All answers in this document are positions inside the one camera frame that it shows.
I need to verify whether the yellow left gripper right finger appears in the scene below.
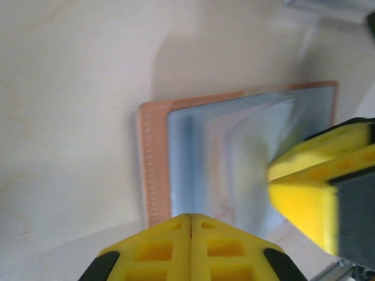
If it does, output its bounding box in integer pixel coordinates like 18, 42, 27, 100
190, 213, 309, 281

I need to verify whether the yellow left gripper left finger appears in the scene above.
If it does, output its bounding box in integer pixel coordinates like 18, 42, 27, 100
77, 213, 192, 281

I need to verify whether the white card pink pattern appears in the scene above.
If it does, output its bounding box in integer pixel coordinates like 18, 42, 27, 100
202, 101, 294, 235

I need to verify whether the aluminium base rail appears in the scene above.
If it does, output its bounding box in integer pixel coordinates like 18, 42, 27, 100
312, 257, 375, 281

